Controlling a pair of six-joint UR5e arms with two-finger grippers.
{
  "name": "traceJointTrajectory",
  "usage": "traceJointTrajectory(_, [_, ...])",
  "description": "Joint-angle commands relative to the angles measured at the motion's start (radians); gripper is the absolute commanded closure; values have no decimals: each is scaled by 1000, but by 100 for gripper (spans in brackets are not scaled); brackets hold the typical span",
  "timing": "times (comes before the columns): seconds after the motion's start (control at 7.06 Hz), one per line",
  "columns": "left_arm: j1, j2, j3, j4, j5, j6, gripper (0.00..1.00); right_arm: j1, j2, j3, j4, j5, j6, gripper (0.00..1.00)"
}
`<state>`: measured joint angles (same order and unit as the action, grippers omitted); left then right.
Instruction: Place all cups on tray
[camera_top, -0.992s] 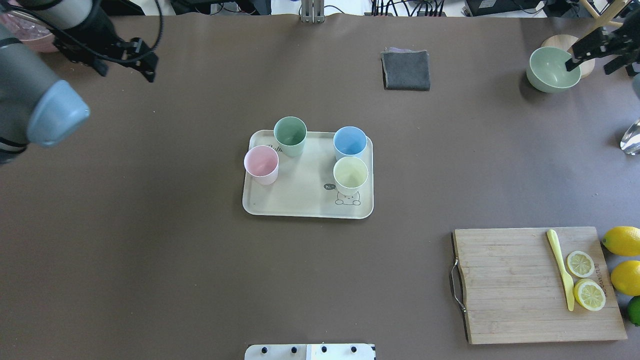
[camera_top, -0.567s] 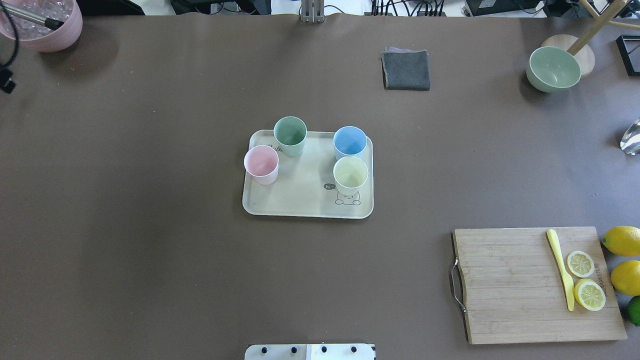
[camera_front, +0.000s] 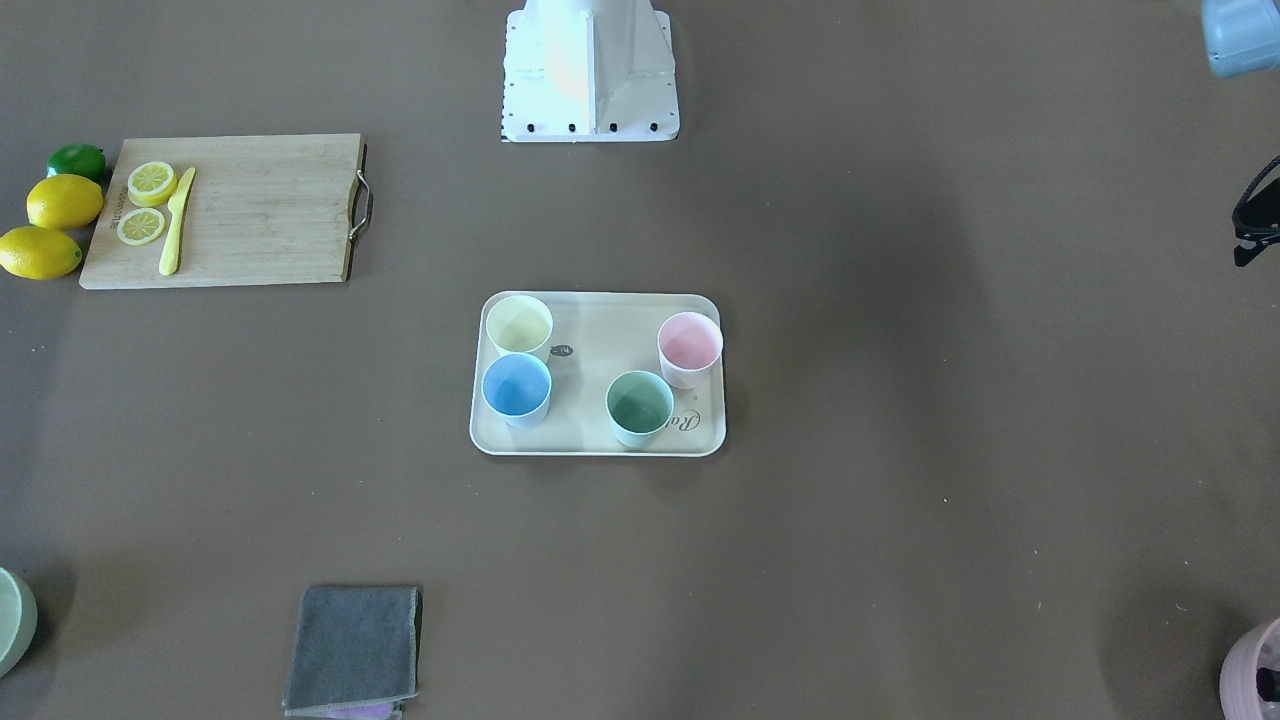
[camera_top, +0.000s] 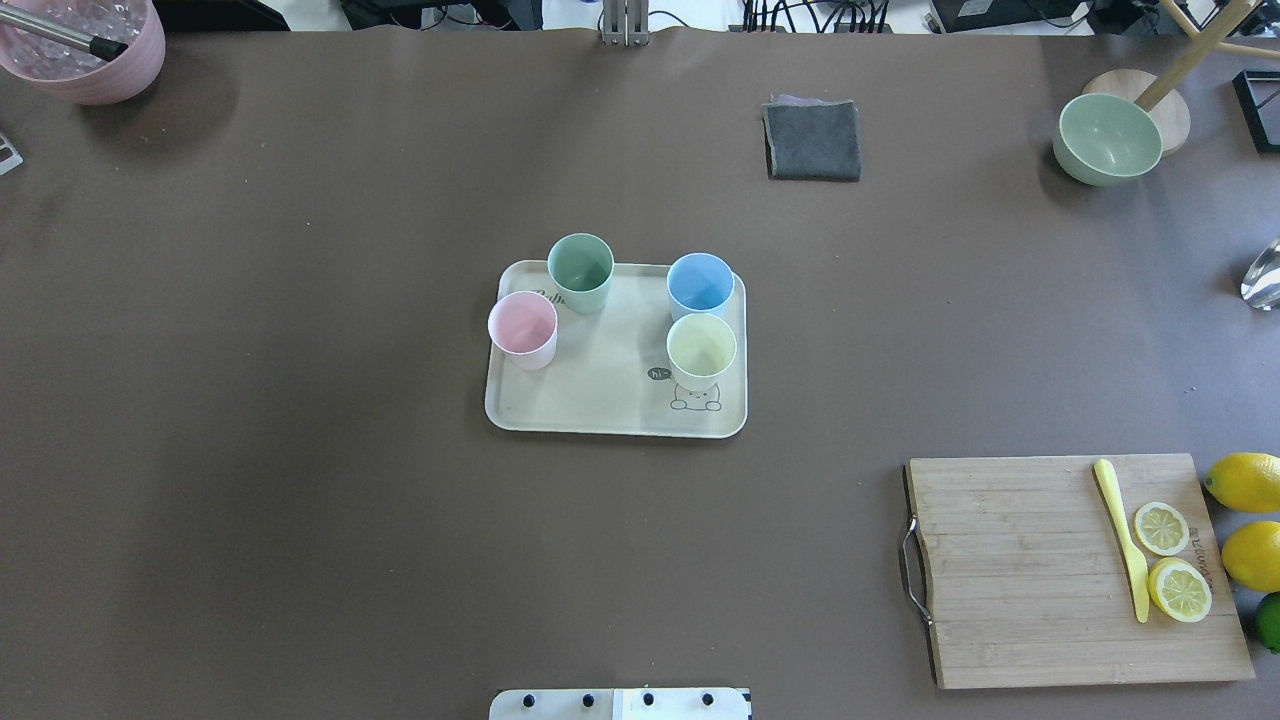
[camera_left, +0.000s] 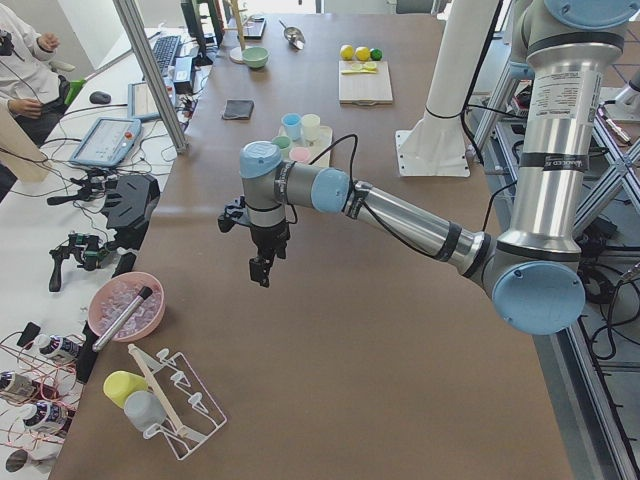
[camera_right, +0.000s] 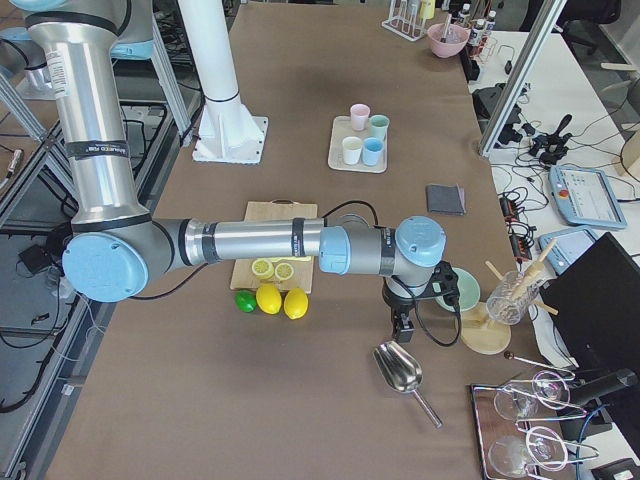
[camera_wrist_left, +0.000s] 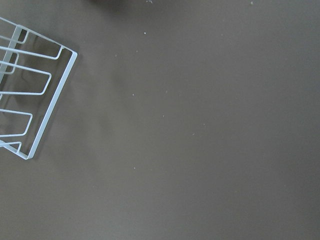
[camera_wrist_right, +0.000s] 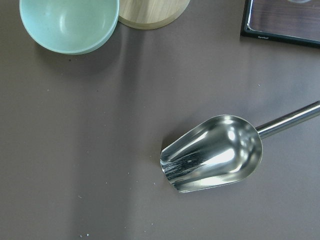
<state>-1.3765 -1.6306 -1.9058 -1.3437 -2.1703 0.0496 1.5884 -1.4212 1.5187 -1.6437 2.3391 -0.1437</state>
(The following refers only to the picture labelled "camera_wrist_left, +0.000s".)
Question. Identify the white wire cup rack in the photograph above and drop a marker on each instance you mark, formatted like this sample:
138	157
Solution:
33	72

